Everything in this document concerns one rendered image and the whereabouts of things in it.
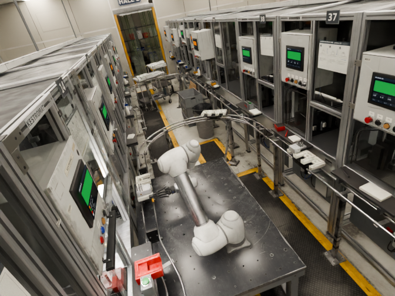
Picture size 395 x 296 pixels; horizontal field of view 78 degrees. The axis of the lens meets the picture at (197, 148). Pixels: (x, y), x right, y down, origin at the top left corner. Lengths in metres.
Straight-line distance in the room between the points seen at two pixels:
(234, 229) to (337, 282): 1.19
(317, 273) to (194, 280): 1.24
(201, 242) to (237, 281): 0.33
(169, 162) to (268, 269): 0.96
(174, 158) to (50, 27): 8.59
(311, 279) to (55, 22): 9.40
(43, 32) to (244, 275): 9.27
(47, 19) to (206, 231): 8.96
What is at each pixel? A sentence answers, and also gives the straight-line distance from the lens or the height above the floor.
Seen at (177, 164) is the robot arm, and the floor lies 1.36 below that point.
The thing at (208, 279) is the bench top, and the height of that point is 0.68.
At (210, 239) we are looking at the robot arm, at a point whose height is 0.91.
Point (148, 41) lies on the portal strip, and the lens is 9.71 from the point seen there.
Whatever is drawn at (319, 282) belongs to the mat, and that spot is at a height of 0.01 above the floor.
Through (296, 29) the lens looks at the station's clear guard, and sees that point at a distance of 2.52.
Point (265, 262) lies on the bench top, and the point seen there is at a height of 0.68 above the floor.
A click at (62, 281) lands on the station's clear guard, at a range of 0.93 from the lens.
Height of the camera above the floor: 2.23
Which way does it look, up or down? 29 degrees down
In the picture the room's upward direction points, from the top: 11 degrees counter-clockwise
